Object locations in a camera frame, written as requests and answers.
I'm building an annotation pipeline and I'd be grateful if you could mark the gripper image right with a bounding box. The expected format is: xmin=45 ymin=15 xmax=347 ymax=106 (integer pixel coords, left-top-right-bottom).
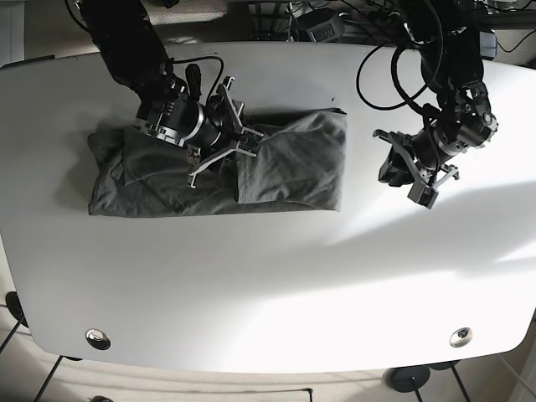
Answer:
xmin=373 ymin=129 xmax=460 ymax=190

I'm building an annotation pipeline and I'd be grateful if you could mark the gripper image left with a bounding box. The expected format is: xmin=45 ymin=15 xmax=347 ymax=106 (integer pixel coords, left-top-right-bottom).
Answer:
xmin=185 ymin=76 xmax=264 ymax=188

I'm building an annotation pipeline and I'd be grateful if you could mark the dark grey T-shirt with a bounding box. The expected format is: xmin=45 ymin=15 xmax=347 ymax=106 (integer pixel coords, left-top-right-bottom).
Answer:
xmin=87 ymin=109 xmax=348 ymax=218

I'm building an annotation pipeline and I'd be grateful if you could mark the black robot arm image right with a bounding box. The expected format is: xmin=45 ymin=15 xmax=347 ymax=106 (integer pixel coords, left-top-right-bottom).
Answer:
xmin=374 ymin=1 xmax=498 ymax=208

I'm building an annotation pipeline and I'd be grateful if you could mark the black power box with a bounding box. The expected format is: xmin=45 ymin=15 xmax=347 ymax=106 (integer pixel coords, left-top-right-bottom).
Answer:
xmin=297 ymin=8 xmax=345 ymax=43

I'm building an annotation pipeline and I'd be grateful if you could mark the right silver table grommet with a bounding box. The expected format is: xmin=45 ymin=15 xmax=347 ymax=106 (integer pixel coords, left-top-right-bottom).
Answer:
xmin=449 ymin=327 xmax=473 ymax=348

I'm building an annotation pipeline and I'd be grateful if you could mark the silver table grommet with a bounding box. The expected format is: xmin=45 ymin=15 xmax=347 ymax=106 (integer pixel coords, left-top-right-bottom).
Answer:
xmin=85 ymin=328 xmax=111 ymax=351
xmin=449 ymin=327 xmax=473 ymax=348

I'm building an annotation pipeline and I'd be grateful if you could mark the round black stand base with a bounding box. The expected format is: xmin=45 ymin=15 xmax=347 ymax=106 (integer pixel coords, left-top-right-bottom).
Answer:
xmin=384 ymin=365 xmax=430 ymax=394

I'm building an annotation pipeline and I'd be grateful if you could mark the left silver table grommet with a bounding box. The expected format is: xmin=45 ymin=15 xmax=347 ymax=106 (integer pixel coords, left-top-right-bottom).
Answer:
xmin=85 ymin=328 xmax=111 ymax=351

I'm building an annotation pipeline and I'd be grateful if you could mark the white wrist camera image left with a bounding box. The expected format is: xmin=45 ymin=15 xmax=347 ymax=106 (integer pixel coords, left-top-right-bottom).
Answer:
xmin=236 ymin=134 xmax=262 ymax=157

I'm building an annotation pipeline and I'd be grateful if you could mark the grey wrist camera image right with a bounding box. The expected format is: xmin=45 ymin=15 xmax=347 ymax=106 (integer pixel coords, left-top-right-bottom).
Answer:
xmin=408 ymin=182 xmax=439 ymax=209

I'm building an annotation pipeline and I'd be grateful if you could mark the black cable loop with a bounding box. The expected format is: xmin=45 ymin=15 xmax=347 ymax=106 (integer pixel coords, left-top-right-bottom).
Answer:
xmin=356 ymin=0 xmax=445 ymax=111

